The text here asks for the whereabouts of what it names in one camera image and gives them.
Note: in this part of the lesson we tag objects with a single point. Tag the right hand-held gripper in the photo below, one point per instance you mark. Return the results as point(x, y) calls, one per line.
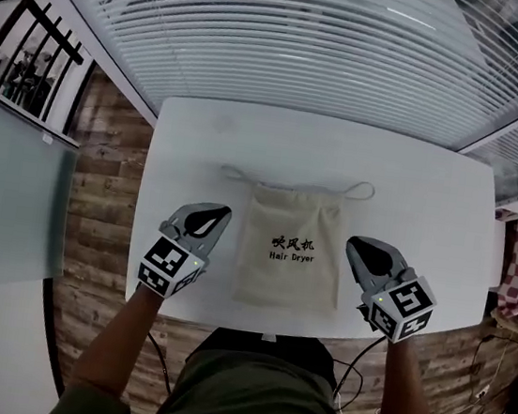
point(404, 310)

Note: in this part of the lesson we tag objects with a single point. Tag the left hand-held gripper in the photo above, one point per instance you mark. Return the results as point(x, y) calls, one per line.
point(170, 268)

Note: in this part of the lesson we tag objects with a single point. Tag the person's left forearm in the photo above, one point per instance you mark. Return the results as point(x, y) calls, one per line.
point(118, 339)

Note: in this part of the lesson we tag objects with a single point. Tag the person's right forearm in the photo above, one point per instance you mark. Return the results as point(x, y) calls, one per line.
point(405, 391)

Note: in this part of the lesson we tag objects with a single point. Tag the white power strip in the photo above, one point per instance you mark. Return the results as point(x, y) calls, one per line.
point(483, 392)

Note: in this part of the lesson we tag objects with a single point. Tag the person's dark green clothing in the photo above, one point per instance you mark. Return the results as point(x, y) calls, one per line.
point(251, 408)

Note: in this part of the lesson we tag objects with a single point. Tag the frosted glass panel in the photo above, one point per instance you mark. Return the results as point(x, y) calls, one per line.
point(9, 197)

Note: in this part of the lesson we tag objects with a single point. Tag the white window blinds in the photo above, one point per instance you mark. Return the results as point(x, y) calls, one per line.
point(280, 43)

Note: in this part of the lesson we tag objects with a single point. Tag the black metal railing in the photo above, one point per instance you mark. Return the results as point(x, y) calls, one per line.
point(29, 45)

